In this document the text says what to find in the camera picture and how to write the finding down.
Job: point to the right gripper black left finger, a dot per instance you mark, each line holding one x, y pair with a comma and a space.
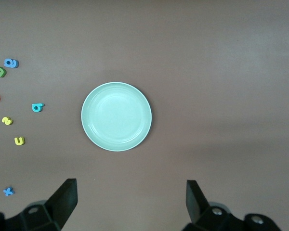
57, 211

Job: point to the blue foam letter x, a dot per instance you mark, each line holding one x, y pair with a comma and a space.
8, 191

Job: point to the light green plate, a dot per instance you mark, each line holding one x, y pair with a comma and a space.
116, 116

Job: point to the blue foam letter a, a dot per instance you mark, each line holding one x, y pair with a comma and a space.
15, 64

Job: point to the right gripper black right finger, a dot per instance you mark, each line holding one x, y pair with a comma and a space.
197, 211

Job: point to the yellow foam letter s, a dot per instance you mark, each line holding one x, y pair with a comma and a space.
7, 121

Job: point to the teal foam letter b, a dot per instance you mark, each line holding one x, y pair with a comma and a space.
38, 105

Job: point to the yellow foam letter u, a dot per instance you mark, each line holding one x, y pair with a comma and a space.
19, 143

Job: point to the green foam letter n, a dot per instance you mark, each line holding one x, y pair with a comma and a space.
0, 68

